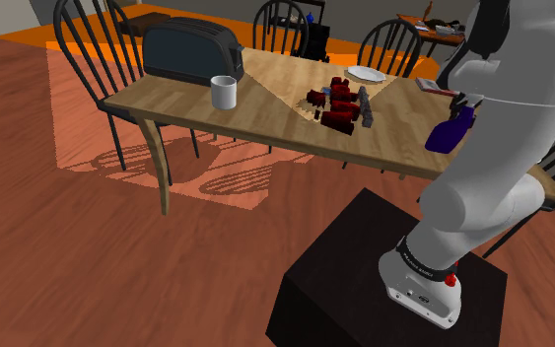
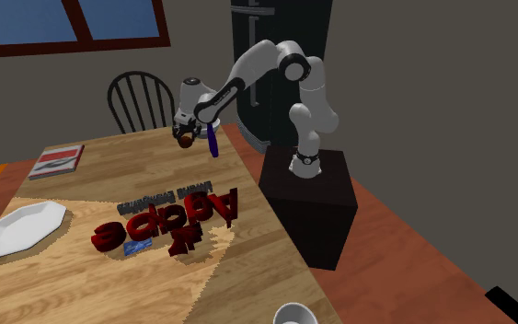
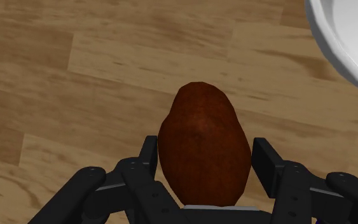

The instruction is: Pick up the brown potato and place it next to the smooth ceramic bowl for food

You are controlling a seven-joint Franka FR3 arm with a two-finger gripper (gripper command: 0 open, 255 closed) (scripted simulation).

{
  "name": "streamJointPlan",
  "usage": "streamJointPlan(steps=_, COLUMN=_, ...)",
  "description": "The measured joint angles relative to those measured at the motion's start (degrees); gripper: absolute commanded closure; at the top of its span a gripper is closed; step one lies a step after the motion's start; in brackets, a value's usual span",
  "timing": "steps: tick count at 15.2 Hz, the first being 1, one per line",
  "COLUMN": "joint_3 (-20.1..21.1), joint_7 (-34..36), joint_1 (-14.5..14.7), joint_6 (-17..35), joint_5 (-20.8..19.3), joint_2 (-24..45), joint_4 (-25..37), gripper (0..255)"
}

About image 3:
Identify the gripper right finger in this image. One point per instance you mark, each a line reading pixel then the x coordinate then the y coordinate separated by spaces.
pixel 293 186

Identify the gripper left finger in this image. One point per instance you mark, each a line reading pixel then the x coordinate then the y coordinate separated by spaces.
pixel 141 186

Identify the brown potato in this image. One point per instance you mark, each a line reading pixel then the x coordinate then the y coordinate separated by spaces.
pixel 204 145

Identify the white bowl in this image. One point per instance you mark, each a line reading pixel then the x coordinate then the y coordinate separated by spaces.
pixel 346 37

